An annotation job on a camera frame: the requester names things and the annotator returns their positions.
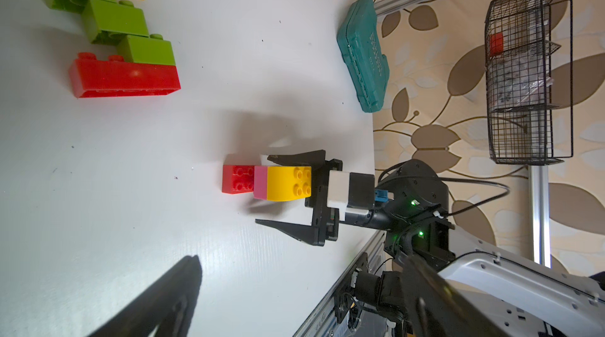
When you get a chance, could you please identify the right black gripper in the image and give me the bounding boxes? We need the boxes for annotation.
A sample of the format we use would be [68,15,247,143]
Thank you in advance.
[255,149,392,247]

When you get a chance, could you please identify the right wall wire basket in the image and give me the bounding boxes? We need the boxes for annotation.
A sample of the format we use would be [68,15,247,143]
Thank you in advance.
[485,0,565,166]

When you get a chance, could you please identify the green plastic tool case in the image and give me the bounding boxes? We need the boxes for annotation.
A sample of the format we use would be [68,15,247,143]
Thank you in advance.
[337,0,390,113]

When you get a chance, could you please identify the red long lego brick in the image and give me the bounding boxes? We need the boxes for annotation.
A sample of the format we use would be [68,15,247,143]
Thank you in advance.
[69,53,181,98]

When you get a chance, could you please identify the long red lego front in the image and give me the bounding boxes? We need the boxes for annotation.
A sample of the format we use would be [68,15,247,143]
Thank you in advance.
[222,165,255,195]

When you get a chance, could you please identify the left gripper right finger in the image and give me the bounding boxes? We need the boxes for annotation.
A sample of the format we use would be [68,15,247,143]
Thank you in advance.
[399,253,506,336]

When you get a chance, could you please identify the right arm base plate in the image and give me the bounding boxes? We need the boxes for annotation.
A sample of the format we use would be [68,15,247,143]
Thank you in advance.
[332,253,368,324]

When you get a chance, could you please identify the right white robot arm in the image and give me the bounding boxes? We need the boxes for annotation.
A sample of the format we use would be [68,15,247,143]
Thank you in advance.
[264,150,604,336]

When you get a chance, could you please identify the clear plastic bag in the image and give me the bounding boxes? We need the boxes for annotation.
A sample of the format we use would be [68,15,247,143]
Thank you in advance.
[486,10,559,113]

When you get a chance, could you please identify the pink lego brick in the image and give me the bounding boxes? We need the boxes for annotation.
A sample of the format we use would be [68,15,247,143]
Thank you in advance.
[253,166,268,200]

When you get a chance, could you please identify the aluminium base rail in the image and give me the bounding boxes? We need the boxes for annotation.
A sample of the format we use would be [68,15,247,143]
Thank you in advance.
[295,231,389,336]

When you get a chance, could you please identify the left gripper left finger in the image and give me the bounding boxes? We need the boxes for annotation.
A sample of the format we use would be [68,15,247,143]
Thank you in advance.
[92,256,203,336]

